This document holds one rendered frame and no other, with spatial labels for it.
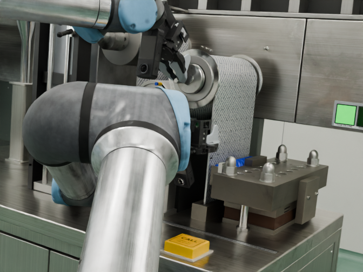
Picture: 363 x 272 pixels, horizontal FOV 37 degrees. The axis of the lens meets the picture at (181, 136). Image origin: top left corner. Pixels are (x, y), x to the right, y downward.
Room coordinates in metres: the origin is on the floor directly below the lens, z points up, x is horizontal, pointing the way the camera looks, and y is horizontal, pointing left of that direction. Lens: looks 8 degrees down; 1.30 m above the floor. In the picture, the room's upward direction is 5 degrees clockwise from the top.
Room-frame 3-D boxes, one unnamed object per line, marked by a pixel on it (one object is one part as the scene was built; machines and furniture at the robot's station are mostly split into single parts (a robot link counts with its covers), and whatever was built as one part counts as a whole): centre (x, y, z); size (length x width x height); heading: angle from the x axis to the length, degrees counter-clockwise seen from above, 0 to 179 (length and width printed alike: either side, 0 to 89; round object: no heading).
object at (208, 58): (1.39, -0.02, 1.25); 0.15 x 0.01 x 0.15; 58
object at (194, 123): (1.26, -0.01, 1.12); 0.12 x 0.08 x 0.09; 148
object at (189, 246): (1.11, -0.03, 0.91); 0.07 x 0.07 x 0.02; 58
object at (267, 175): (1.27, -0.21, 1.05); 0.04 x 0.04 x 0.04
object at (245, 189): (1.43, -0.26, 1.00); 0.40 x 0.16 x 0.06; 148
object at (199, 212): (1.46, -0.13, 0.92); 0.28 x 0.04 x 0.04; 148
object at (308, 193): (1.40, -0.34, 0.97); 0.10 x 0.03 x 0.11; 148
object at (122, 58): (1.63, 0.13, 1.34); 0.25 x 0.14 x 0.14; 148
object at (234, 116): (1.46, -0.13, 1.11); 0.23 x 0.01 x 0.18; 148
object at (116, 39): (1.50, 0.21, 1.34); 0.06 x 0.06 x 0.06; 58
